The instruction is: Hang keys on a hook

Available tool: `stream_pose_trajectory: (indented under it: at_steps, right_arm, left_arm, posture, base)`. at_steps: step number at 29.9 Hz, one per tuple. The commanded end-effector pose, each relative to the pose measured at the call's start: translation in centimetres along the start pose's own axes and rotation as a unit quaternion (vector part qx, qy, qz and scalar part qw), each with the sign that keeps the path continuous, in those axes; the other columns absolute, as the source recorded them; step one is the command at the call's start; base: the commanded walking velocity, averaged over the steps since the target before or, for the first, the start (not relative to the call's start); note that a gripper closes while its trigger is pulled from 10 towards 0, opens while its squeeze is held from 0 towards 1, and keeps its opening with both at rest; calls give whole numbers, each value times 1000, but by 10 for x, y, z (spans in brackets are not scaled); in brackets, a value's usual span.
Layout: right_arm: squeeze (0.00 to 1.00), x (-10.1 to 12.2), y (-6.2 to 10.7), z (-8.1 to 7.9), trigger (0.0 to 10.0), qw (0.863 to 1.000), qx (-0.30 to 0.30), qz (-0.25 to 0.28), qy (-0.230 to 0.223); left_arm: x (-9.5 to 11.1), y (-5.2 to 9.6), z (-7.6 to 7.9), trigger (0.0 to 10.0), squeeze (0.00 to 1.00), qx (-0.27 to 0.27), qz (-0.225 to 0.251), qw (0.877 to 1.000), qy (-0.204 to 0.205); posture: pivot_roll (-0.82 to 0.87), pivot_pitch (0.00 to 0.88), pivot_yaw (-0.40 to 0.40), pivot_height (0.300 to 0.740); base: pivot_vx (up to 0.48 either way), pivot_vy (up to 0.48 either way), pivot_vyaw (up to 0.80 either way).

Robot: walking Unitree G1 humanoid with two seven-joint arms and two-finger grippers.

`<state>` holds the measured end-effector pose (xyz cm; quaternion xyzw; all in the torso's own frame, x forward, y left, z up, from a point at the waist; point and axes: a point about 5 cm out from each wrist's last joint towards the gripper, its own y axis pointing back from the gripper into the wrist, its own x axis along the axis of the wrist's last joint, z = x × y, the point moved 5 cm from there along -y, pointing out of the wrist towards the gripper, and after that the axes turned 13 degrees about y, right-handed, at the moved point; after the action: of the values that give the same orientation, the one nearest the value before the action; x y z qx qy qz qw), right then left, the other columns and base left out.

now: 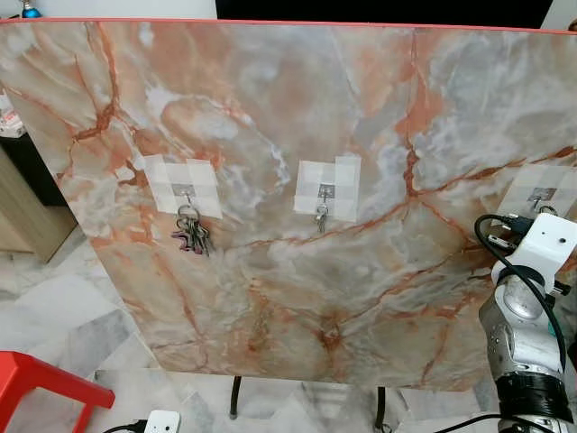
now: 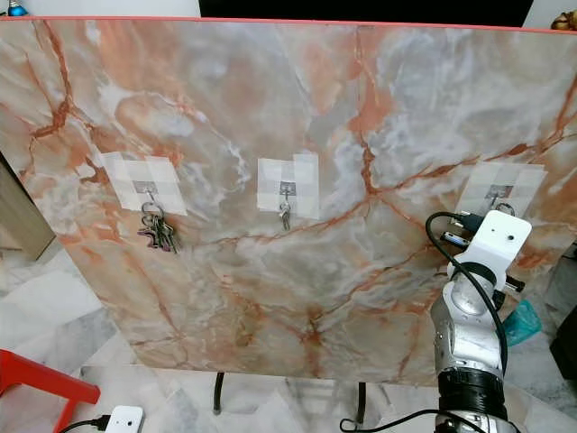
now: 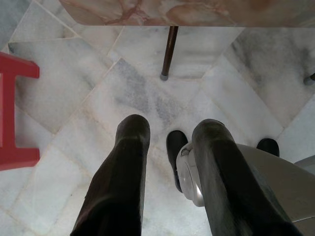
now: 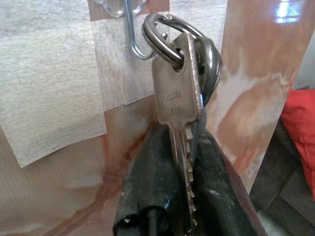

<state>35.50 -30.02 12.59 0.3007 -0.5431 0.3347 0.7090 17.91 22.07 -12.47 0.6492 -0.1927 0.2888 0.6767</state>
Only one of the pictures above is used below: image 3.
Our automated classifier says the red plastic stool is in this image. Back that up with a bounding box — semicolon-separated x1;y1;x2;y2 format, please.
0;51;40;172

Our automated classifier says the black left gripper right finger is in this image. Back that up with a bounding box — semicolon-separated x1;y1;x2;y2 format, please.
191;118;304;236

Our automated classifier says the dark metal table leg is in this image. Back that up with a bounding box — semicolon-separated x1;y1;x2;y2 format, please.
159;25;180;81

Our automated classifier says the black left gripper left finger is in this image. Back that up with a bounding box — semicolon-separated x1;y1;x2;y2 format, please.
70;114;151;236

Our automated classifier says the marble pattern table board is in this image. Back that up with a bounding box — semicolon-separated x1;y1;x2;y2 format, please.
58;0;315;28

